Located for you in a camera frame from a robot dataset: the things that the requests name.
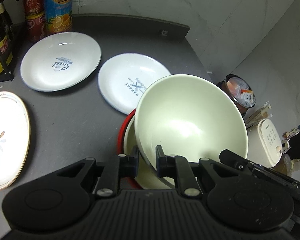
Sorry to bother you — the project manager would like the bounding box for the red and black bowl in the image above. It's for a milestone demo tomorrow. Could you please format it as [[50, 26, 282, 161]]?
[[117, 109, 142, 190]]

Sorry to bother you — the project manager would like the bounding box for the cream bowl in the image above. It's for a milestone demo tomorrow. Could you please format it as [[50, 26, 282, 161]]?
[[123, 115, 176, 190], [134, 74, 248, 172]]

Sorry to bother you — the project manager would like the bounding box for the white deep plate blue print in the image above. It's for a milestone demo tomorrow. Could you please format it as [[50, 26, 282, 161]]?
[[20, 32, 102, 92]]

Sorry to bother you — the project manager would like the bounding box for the cardboard box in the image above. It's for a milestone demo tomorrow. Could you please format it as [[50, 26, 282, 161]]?
[[273, 154, 300, 180]]

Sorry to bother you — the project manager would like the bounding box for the white electric kettle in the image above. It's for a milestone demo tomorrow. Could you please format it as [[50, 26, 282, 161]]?
[[247, 119, 283, 167]]

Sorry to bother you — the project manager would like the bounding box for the brown pot with packets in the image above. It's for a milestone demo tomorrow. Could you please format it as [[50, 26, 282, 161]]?
[[217, 74, 256, 116]]

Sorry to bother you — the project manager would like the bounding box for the white plate gold rim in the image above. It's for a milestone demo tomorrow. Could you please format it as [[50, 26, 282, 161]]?
[[0, 91, 31, 190]]

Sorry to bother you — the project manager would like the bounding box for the dark soy sauce bottle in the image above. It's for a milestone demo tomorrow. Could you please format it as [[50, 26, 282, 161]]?
[[0, 2, 13, 74]]

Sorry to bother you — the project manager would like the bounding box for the short red drink can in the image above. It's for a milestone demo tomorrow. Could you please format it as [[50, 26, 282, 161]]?
[[26, 11, 46, 43]]

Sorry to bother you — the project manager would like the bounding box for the orange juice bottle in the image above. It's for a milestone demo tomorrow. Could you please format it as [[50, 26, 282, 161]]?
[[44, 0, 72, 35]]

